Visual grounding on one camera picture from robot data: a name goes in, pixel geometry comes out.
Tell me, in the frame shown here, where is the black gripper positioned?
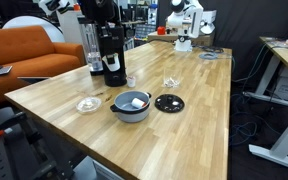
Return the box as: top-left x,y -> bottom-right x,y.
78,0 -> 118,65

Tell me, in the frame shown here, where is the black pod coffee machine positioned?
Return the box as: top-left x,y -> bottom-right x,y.
98,19 -> 128,88

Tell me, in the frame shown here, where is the white pod with red lid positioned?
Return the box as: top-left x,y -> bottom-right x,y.
131,97 -> 149,110

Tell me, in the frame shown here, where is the gray cooking pot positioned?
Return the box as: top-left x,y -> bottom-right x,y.
109,90 -> 153,124

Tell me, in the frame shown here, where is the clear water tank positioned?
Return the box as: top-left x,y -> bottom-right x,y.
83,23 -> 104,76

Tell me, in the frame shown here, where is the small clear cup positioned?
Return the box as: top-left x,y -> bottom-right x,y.
126,75 -> 137,88

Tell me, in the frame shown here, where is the red container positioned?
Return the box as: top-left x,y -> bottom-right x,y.
157,25 -> 167,36

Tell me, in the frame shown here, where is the tan cabinet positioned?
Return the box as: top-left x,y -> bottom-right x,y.
146,30 -> 216,48

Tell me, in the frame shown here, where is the clear glass dish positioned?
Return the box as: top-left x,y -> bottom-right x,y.
75,96 -> 103,113

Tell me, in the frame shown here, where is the clear drinking glass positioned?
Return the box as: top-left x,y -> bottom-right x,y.
163,66 -> 182,89

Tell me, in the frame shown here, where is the orange sofa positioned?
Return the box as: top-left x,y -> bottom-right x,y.
0,24 -> 87,111

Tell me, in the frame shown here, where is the wooden desk with white legs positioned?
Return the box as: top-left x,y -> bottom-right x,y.
243,35 -> 288,174

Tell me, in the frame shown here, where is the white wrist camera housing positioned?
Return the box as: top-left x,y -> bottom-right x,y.
38,0 -> 72,15

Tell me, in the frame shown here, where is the gray coiled cable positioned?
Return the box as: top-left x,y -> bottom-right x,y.
198,51 -> 220,61

